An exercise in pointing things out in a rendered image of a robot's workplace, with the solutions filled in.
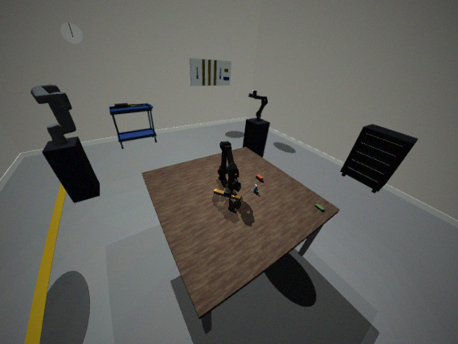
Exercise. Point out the yellow bar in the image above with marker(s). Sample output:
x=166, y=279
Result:
x=221, y=193

